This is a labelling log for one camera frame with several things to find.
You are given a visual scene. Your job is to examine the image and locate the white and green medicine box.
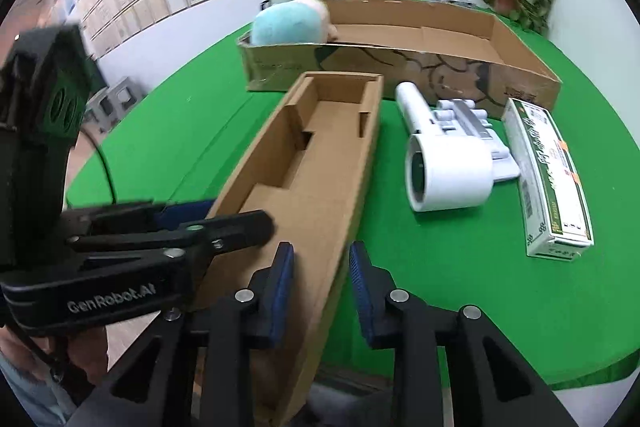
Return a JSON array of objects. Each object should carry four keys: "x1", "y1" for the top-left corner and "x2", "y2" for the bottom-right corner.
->
[{"x1": 501, "y1": 97, "x2": 595, "y2": 260}]

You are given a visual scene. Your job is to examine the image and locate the person's arm teal sleeve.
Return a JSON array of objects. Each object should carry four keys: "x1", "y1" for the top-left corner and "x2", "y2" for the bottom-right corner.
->
[{"x1": 250, "y1": 0, "x2": 338, "y2": 46}]

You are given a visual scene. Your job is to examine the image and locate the person's left hand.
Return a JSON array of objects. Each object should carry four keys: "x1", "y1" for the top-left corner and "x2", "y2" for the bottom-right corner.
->
[{"x1": 10, "y1": 327, "x2": 110, "y2": 400}]

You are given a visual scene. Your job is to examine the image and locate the person's blue jeans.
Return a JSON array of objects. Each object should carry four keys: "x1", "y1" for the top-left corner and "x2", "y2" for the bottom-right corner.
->
[{"x1": 0, "y1": 357, "x2": 68, "y2": 427}]

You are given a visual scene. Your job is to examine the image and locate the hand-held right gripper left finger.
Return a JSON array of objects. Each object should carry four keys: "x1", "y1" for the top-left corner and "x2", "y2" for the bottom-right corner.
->
[{"x1": 70, "y1": 243, "x2": 295, "y2": 427}]

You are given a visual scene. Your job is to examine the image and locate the grey plastic stool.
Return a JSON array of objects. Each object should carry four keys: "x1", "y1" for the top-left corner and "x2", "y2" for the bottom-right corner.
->
[
  {"x1": 84, "y1": 89, "x2": 122, "y2": 134},
  {"x1": 107, "y1": 77, "x2": 144, "y2": 108}
]

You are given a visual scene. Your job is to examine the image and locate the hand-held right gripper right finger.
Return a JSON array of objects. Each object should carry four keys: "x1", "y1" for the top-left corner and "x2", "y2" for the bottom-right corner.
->
[{"x1": 348, "y1": 241, "x2": 578, "y2": 427}]

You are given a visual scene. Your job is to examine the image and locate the green tablecloth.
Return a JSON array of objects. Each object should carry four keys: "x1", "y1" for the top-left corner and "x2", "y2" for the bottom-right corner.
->
[{"x1": 65, "y1": 0, "x2": 640, "y2": 390}]

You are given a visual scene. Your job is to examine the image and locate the large printed cardboard box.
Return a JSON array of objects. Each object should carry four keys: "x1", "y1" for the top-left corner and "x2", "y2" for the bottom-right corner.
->
[{"x1": 236, "y1": 0, "x2": 563, "y2": 112}]

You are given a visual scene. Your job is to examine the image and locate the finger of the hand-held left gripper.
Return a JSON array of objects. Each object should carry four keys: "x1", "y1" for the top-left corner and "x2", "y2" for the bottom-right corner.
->
[
  {"x1": 69, "y1": 209, "x2": 275, "y2": 254},
  {"x1": 62, "y1": 200, "x2": 217, "y2": 237}
]

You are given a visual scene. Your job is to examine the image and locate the narrow brown cardboard tray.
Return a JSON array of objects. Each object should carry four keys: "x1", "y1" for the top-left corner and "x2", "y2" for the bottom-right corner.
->
[{"x1": 192, "y1": 71, "x2": 385, "y2": 427}]

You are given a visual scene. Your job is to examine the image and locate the black cable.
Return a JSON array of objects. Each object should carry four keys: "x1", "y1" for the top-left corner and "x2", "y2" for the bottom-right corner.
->
[{"x1": 80, "y1": 127, "x2": 120, "y2": 208}]

